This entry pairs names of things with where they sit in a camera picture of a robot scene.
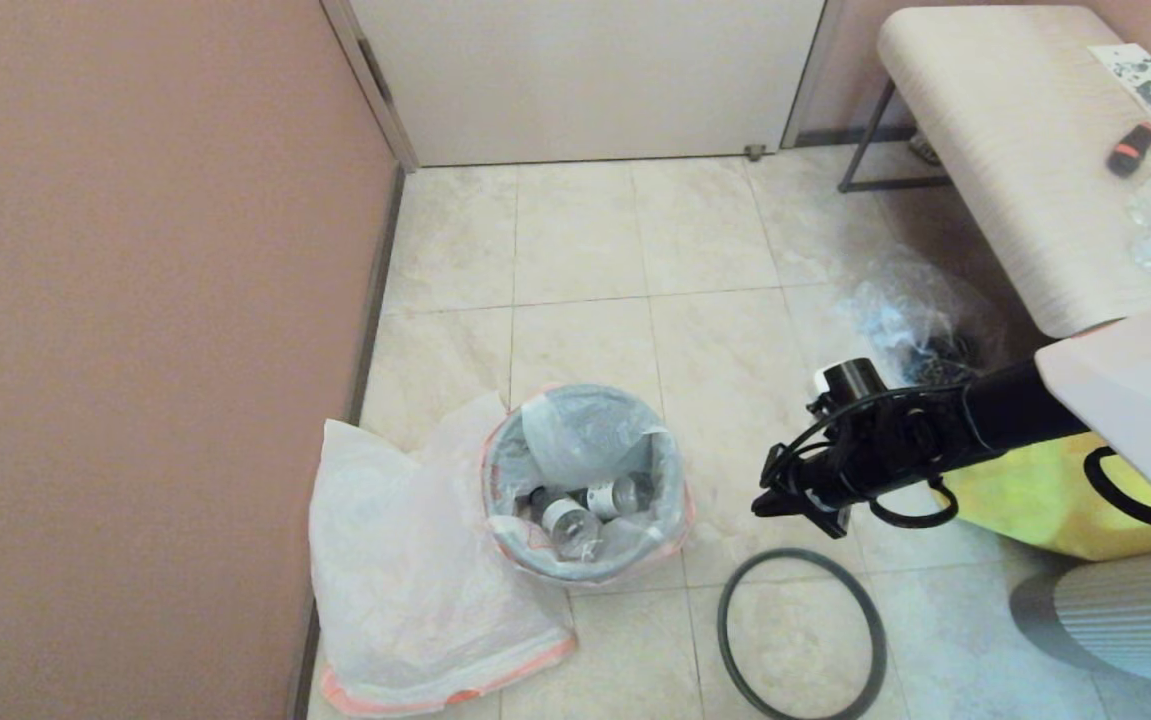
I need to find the black bin ring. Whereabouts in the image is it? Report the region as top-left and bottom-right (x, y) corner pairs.
(717, 547), (887, 720)

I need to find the used translucent trash bag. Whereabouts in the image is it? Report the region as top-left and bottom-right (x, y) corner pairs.
(480, 383), (696, 589)

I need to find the black round trash bin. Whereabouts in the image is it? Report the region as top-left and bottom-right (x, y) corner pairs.
(485, 390), (691, 586)

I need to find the grey ribbed robot base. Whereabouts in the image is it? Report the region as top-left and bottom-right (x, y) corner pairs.
(1010, 545), (1151, 686)

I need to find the yellow shopping bag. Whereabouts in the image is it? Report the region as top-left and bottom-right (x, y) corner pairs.
(930, 430), (1151, 561)

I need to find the crumpled clear plastic bag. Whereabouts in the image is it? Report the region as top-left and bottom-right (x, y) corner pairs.
(840, 255), (1011, 386)

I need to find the white red plastic bag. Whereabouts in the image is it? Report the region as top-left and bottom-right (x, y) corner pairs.
(308, 392), (578, 717)

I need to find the black tangled object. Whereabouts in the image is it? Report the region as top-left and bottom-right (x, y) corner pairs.
(895, 335), (976, 386)

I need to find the crushed clear plastic bottle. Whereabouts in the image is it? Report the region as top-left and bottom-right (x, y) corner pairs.
(540, 497), (604, 561)
(585, 475), (651, 521)

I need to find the light wood-grain table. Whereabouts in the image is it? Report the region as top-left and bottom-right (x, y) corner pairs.
(877, 5), (1151, 339)

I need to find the black orange marker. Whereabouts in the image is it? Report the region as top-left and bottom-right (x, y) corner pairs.
(1105, 121), (1151, 179)

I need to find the black and white booklet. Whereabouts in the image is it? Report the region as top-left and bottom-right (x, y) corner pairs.
(1087, 42), (1151, 125)

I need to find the white door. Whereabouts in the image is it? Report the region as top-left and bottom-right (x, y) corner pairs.
(348, 0), (826, 167)

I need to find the black metal table frame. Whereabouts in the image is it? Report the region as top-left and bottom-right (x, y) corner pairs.
(837, 78), (951, 193)

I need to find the grey door frame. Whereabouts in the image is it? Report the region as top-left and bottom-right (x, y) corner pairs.
(320, 0), (846, 173)

